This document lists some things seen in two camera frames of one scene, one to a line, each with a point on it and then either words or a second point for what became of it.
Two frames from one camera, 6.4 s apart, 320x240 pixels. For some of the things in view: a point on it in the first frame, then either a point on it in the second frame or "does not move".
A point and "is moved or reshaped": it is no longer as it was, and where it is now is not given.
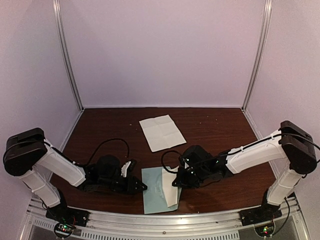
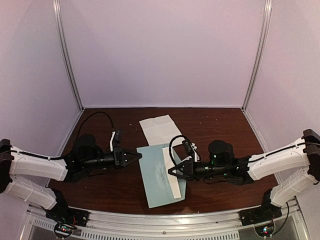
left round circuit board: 63,230 does not move
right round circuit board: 265,230 does not move
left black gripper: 131,184 to 119,157
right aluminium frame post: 259,56 does not move
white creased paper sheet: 161,132 does not move
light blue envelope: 154,199 is moved or reshaped
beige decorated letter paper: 171,191 to 173,180
